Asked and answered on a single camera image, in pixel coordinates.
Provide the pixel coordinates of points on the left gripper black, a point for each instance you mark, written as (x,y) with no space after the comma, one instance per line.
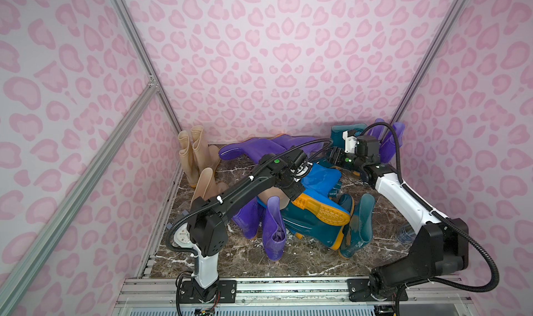
(293,187)

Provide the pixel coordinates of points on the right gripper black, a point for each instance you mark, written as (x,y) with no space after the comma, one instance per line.
(339,156)

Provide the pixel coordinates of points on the purple rain boot small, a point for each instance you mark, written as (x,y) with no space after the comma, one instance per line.
(388,145)
(376,129)

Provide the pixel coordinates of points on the beige rain boot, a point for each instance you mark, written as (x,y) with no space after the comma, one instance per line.
(207,187)
(274,192)
(187,159)
(205,155)

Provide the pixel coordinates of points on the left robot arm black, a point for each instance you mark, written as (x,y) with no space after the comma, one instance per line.
(203,231)

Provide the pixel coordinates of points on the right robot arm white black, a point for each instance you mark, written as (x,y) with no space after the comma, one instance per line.
(437,250)

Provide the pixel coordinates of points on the teal rain boot upright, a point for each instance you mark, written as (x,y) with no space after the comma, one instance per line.
(336,133)

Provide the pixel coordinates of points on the blue rain boot yellow sole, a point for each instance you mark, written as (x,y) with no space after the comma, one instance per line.
(322,197)

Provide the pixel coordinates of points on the purple rain boot front left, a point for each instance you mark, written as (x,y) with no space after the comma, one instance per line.
(248,218)

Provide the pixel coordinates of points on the purple rain boot front right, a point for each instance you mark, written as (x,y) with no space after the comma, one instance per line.
(273,230)

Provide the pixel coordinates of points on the teal rain boot front right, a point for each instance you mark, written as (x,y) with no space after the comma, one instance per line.
(358,233)

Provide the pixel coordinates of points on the large purple boot lying back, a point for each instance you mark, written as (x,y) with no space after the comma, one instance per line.
(288,142)

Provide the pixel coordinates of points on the large purple boot lying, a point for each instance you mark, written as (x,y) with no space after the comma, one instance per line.
(254,149)
(288,142)

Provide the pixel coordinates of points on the large purple boot lying front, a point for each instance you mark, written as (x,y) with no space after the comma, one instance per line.
(254,149)

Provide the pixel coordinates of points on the large teal boot yellow sole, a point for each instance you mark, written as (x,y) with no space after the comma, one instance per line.
(326,226)

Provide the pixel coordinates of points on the blue cap water bottle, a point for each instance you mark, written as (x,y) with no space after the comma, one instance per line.
(406,234)

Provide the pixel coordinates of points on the small white alarm clock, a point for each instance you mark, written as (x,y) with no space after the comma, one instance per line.
(181,238)

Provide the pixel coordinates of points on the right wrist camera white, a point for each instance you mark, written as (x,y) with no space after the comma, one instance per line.
(350,140)

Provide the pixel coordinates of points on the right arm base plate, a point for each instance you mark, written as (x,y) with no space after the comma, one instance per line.
(367,290)

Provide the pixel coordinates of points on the right aluminium frame post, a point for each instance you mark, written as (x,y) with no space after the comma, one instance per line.
(447,24)

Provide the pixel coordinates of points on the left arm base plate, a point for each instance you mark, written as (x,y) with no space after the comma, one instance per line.
(222,291)

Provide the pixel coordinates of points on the aluminium front rail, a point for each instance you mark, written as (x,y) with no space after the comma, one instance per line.
(253,296)

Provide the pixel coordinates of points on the left back aluminium post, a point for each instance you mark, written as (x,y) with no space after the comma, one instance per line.
(140,49)

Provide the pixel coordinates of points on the left aluminium frame strut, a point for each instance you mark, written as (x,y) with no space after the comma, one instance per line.
(25,272)

